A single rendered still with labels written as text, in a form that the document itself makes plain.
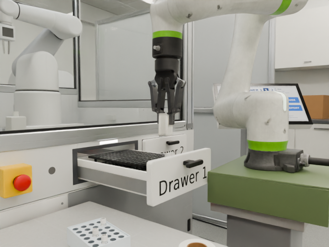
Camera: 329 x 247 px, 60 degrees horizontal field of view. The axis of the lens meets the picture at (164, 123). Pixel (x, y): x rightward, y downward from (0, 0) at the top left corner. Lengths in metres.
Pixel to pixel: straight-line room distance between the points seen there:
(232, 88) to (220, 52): 1.54
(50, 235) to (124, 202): 0.42
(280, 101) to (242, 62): 0.24
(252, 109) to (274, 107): 0.07
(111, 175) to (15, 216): 0.27
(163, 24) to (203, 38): 1.84
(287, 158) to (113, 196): 0.60
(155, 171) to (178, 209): 0.72
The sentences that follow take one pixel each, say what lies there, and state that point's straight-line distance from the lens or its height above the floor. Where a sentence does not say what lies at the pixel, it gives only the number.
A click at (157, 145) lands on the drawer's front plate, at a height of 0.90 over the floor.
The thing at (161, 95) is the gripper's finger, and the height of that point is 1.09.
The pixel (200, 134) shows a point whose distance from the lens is 2.65.
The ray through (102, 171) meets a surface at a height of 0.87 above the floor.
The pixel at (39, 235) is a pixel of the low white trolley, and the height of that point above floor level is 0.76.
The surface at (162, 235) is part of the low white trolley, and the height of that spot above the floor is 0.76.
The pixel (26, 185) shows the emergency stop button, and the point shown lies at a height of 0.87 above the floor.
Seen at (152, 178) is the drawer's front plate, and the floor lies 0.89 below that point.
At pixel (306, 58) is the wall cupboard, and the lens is 4.05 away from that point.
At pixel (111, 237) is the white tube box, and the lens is 0.63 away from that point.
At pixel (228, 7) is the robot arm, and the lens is 0.87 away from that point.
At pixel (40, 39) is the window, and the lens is 0.90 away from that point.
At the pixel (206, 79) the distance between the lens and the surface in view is 2.63.
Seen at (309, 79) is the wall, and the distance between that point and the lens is 4.38.
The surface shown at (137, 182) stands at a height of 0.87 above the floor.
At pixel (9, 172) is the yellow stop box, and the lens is 0.79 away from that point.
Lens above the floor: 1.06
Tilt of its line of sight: 4 degrees down
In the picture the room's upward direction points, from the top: straight up
